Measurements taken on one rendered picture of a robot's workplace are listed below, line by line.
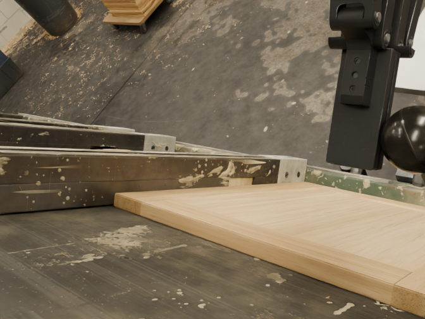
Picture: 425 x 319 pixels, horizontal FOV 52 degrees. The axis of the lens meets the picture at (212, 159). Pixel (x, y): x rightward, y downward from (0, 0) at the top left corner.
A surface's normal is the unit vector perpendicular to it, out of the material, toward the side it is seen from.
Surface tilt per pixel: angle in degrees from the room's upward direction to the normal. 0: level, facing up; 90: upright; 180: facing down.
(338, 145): 35
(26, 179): 90
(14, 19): 90
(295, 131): 0
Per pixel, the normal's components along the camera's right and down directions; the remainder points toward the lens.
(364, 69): -0.63, -0.01
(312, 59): -0.44, -0.58
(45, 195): 0.77, 0.15
